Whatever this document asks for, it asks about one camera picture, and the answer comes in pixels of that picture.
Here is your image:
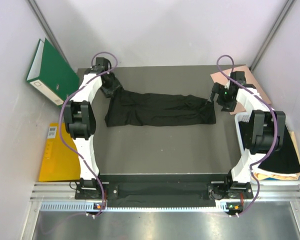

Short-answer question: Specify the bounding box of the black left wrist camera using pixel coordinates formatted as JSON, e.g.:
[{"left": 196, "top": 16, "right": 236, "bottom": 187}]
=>
[{"left": 93, "top": 57, "right": 112, "bottom": 73}]

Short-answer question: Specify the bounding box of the grey slotted cable duct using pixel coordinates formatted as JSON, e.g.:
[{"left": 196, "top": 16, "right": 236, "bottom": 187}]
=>
[{"left": 40, "top": 201, "right": 229, "bottom": 213}]

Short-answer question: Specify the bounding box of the pink paper folder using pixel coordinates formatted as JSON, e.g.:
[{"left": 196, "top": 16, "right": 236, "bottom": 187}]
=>
[{"left": 209, "top": 65, "right": 273, "bottom": 115}]

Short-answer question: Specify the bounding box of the black printed t-shirt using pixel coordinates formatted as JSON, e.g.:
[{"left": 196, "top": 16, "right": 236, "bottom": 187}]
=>
[{"left": 104, "top": 89, "right": 217, "bottom": 127}]

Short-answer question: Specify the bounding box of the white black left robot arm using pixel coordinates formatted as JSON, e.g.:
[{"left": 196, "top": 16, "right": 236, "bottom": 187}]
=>
[{"left": 61, "top": 66, "right": 121, "bottom": 200}]

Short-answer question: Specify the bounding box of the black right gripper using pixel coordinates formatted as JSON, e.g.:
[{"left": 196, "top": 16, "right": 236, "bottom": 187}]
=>
[{"left": 206, "top": 82, "right": 237, "bottom": 113}]

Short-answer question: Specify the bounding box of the yellow folder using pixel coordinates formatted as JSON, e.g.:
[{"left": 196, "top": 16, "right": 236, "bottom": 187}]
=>
[{"left": 38, "top": 122, "right": 81, "bottom": 182}]

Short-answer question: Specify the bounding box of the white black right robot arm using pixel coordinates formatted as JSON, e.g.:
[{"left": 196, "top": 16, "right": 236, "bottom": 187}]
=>
[{"left": 208, "top": 81, "right": 286, "bottom": 200}]

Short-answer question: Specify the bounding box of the folded black t-shirt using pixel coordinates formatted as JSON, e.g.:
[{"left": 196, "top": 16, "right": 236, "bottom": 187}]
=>
[{"left": 238, "top": 120, "right": 300, "bottom": 173}]

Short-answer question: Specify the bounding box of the green lever arch binder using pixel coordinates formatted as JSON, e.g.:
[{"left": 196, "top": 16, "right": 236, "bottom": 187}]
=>
[{"left": 26, "top": 39, "right": 80, "bottom": 107}]

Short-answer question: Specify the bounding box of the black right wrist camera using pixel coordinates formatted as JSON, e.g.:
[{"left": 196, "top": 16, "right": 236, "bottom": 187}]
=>
[{"left": 230, "top": 71, "right": 247, "bottom": 85}]

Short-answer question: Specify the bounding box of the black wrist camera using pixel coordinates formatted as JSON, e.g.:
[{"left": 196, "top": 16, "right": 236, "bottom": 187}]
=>
[
  {"left": 230, "top": 71, "right": 247, "bottom": 85},
  {"left": 93, "top": 57, "right": 112, "bottom": 73}
]

